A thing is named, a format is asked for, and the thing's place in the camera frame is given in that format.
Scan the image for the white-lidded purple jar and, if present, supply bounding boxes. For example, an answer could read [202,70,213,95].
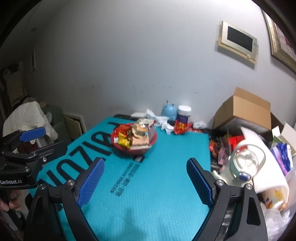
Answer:
[176,105,192,124]

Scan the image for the yellow snack packet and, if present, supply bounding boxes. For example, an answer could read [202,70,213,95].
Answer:
[118,132,130,149]

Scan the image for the red foil bag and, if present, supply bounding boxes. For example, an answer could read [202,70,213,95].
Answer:
[228,135,245,151]

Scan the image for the person's left hand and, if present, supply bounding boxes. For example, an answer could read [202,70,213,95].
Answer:
[1,190,25,212]

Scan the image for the crumpled clear wrapper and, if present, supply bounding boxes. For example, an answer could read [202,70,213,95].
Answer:
[193,121,208,130]

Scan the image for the small red snack packet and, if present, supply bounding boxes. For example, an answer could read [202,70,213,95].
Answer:
[114,124,130,135]

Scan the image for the brown cardboard box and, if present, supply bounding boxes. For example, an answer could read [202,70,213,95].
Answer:
[213,87,283,135]

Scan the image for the blue deer-shaped humidifier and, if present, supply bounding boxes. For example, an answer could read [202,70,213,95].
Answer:
[162,100,177,121]

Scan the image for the white cloth pile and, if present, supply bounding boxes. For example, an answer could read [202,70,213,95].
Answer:
[3,101,58,141]

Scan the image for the white red triangular snack bag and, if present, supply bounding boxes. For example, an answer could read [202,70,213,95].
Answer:
[137,118,156,128]

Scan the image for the seaweed roll snack bag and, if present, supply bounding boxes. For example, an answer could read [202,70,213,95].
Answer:
[130,123,150,150]

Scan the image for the crumpled white tissue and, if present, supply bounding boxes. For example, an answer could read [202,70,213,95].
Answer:
[146,109,174,135]

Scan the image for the red noodle snack packet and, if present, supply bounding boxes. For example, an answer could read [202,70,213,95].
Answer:
[174,120,193,135]

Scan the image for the framed flower picture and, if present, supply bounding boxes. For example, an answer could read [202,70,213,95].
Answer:
[262,10,296,73]

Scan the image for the wall intercom panel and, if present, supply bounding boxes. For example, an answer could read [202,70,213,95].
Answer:
[217,21,258,64]

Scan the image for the red plastic basket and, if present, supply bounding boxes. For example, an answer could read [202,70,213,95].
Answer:
[111,123,158,156]

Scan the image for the teal bubble mat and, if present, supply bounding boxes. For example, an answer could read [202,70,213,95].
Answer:
[38,117,210,240]

